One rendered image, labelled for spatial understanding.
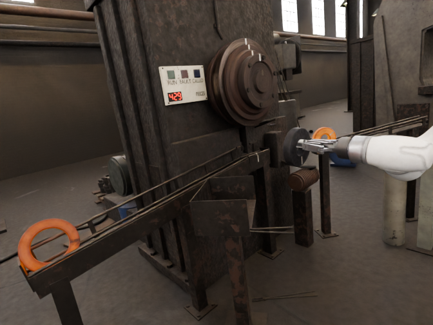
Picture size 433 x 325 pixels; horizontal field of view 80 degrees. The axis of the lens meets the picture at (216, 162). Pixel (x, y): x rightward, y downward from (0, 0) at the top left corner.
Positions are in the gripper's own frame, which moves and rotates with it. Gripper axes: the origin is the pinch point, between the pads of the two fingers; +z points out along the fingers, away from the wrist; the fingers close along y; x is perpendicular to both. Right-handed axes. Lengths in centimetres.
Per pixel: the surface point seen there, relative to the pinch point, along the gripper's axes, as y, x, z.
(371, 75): 436, 16, 115
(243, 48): 22, 42, 44
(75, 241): -75, -25, 46
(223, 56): 9, 38, 46
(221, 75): 5, 29, 45
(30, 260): -89, -25, 47
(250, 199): -10.8, -24.7, 16.7
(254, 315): -16, -85, 15
